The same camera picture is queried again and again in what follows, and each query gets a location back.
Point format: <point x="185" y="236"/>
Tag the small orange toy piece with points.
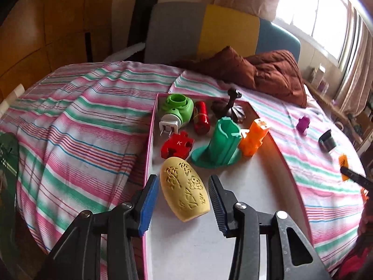
<point x="364" y="194"/>

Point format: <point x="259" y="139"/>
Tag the orange plastic tower piece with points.
<point x="255" y="137"/>

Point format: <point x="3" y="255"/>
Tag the purple carton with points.
<point x="324" y="87"/>

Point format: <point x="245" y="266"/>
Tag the red cloth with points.
<point x="355" y="259"/>

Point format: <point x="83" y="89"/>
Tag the green plug device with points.
<point x="174" y="108"/>

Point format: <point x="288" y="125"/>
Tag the red puzzle block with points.
<point x="176" y="145"/>

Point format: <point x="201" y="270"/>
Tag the green flanged tube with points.
<point x="223" y="140"/>

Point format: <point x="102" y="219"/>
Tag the multicolour padded headboard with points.
<point x="227" y="32"/>

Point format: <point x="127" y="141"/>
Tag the grey black cylinder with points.
<point x="327" y="140"/>

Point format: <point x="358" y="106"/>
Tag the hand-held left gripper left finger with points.
<point x="147" y="207"/>

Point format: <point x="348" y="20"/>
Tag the wooden desk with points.
<point x="326" y="99"/>

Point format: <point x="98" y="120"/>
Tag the beige patterned curtain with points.
<point x="354" y="73"/>

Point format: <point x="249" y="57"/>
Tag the red cylinder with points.
<point x="201" y="116"/>

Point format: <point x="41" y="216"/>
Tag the brown quilt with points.
<point x="271" y="73"/>

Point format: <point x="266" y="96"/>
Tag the white cloth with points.
<point x="128" y="52"/>

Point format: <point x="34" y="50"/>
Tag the white box with pink rim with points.
<point x="262" y="210"/>

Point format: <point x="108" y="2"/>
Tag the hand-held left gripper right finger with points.
<point x="217" y="204"/>

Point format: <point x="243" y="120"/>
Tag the purple toy figure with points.
<point x="303" y="124"/>

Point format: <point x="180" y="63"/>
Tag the yellow oval carved shell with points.
<point x="186" y="189"/>

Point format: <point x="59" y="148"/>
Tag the window behind bed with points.
<point x="314" y="17"/>

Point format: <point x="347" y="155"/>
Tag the black chair back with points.
<point x="142" y="23"/>

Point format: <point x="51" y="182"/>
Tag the green bag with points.
<point x="8" y="180"/>

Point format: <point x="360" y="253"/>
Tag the white carton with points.
<point x="320" y="74"/>

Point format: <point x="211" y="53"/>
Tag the striped bed sheet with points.
<point x="87" y="122"/>

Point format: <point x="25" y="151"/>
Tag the wooden wardrobe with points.
<point x="43" y="35"/>

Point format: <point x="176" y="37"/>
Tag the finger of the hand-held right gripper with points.
<point x="358" y="178"/>

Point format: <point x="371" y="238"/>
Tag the yellow-orange patterned block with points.
<point x="343" y="161"/>

